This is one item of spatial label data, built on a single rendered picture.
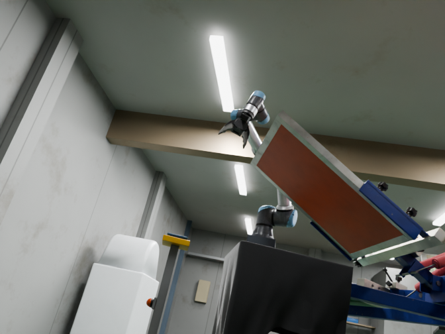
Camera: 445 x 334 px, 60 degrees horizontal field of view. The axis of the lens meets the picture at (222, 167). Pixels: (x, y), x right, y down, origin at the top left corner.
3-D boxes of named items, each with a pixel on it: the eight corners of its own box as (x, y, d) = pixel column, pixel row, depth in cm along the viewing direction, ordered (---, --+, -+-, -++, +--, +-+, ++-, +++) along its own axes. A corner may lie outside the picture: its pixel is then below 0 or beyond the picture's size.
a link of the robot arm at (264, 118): (253, 116, 229) (247, 103, 221) (271, 114, 224) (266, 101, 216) (251, 126, 225) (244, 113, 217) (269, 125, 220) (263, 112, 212)
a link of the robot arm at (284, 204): (277, 223, 265) (272, 144, 256) (299, 224, 258) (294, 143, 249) (271, 228, 254) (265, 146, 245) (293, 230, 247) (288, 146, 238)
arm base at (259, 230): (251, 240, 263) (253, 226, 267) (273, 244, 260) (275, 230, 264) (249, 235, 250) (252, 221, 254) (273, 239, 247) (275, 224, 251)
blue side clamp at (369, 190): (359, 189, 165) (368, 179, 168) (353, 193, 170) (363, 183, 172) (414, 240, 160) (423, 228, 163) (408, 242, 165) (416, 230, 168)
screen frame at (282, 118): (277, 114, 174) (283, 109, 176) (249, 163, 228) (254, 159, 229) (415, 239, 162) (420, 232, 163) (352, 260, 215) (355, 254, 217)
